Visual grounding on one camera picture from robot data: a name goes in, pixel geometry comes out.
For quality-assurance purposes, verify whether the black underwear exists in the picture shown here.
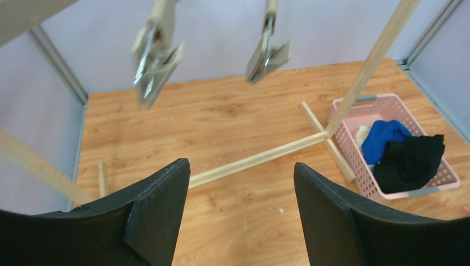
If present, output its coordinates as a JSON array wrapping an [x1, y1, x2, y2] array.
[[373, 134, 445, 194]]

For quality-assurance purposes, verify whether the cream cotton underwear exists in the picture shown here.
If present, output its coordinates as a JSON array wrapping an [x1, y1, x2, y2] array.
[[354, 125, 371, 149]]

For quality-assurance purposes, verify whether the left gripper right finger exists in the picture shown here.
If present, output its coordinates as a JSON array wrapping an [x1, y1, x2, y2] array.
[[293, 162, 469, 265]]

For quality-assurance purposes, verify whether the wooden clothes rack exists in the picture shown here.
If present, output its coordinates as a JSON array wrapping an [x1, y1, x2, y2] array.
[[1, 1, 419, 204]]

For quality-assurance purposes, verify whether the wooden clip hanger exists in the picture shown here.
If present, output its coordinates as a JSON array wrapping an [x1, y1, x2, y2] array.
[[1, 0, 77, 46]]

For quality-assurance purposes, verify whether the wooden hanger with black underwear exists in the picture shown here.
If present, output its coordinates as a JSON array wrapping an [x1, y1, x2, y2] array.
[[245, 0, 292, 84]]

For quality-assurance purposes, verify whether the wooden hanger with blue underwear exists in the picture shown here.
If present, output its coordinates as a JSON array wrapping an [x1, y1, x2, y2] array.
[[132, 1, 186, 109]]

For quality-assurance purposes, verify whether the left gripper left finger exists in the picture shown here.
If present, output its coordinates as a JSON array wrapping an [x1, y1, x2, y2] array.
[[1, 158, 191, 265]]

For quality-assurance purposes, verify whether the blue underwear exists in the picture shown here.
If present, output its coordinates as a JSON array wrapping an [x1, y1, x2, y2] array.
[[361, 120, 412, 165]]

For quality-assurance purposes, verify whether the pink plastic basket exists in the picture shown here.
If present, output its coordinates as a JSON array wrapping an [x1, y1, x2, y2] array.
[[334, 94, 461, 201]]

